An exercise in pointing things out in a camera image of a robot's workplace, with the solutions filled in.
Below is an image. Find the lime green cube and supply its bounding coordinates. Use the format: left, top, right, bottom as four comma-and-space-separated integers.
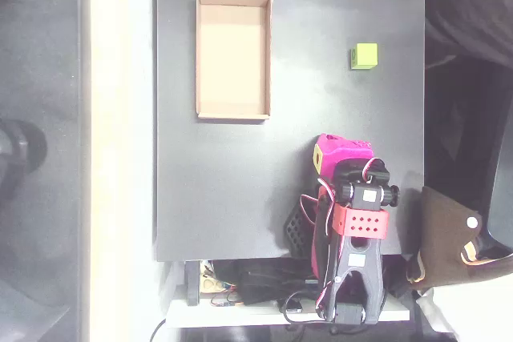
349, 42, 379, 71

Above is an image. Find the black perforated arm base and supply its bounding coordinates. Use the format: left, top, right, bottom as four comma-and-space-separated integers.
282, 201, 318, 259

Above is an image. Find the brown bag with white button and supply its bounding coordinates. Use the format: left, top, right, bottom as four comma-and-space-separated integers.
406, 185, 513, 293

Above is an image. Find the open cardboard box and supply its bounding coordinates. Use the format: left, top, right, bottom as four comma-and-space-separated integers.
195, 0, 273, 121

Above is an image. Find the dark cloth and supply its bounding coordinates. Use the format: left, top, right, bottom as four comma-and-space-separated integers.
423, 0, 513, 67

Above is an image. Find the small wooden piece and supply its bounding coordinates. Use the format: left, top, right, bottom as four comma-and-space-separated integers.
199, 272, 224, 294

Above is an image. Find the small circuit board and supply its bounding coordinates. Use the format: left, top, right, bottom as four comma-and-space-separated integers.
210, 295, 244, 308

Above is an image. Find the white shelf board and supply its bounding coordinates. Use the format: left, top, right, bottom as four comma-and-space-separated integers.
166, 296, 412, 329

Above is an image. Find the black cable bundle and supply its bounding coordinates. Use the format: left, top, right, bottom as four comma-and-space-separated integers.
212, 258, 324, 306

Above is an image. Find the black looped usb cable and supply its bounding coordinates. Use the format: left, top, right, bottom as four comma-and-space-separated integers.
279, 292, 336, 325

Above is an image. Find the black hanging cable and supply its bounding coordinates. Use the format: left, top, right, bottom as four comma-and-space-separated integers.
149, 317, 168, 342

